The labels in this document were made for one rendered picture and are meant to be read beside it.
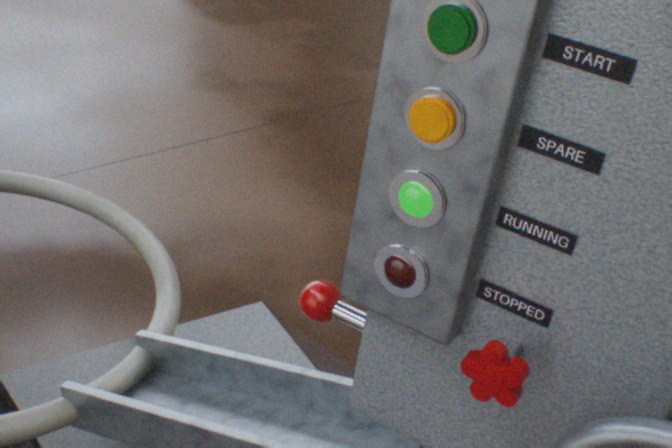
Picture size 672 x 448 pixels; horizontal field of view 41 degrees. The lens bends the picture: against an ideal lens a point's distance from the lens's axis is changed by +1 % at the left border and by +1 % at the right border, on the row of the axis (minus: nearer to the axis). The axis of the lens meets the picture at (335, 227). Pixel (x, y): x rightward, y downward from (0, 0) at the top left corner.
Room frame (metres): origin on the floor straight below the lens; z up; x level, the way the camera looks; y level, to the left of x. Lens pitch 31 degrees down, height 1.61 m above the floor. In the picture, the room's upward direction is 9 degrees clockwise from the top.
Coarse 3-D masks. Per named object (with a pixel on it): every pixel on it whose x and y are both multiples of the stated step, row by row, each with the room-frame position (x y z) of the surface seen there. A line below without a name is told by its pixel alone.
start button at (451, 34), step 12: (444, 12) 0.45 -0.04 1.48; (456, 12) 0.45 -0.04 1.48; (468, 12) 0.45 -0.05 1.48; (432, 24) 0.45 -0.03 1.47; (444, 24) 0.45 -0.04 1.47; (456, 24) 0.44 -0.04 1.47; (468, 24) 0.44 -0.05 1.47; (432, 36) 0.45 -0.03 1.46; (444, 36) 0.45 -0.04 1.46; (456, 36) 0.44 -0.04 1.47; (468, 36) 0.44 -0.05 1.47; (444, 48) 0.45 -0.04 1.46; (456, 48) 0.44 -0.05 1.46
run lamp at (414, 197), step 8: (408, 184) 0.45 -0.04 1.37; (416, 184) 0.45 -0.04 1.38; (400, 192) 0.45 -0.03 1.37; (408, 192) 0.45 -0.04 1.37; (416, 192) 0.45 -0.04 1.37; (424, 192) 0.45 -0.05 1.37; (400, 200) 0.45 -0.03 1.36; (408, 200) 0.45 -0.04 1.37; (416, 200) 0.45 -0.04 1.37; (424, 200) 0.44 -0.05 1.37; (408, 208) 0.45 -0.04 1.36; (416, 208) 0.45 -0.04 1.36; (424, 208) 0.44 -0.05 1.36; (416, 216) 0.45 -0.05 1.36
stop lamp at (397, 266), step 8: (392, 256) 0.45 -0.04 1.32; (400, 256) 0.45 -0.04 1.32; (384, 264) 0.45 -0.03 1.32; (392, 264) 0.45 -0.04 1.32; (400, 264) 0.45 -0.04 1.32; (408, 264) 0.45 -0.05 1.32; (384, 272) 0.45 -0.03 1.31; (392, 272) 0.45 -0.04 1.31; (400, 272) 0.45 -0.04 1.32; (408, 272) 0.45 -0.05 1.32; (392, 280) 0.45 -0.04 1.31; (400, 280) 0.45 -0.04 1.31; (408, 280) 0.44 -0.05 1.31
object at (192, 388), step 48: (144, 336) 0.77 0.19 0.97; (144, 384) 0.73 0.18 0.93; (192, 384) 0.73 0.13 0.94; (240, 384) 0.71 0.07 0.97; (288, 384) 0.68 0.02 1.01; (336, 384) 0.66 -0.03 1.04; (96, 432) 0.65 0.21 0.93; (144, 432) 0.62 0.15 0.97; (192, 432) 0.60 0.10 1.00; (240, 432) 0.59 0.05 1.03; (288, 432) 0.64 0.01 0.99; (336, 432) 0.63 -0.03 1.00; (384, 432) 0.63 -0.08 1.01
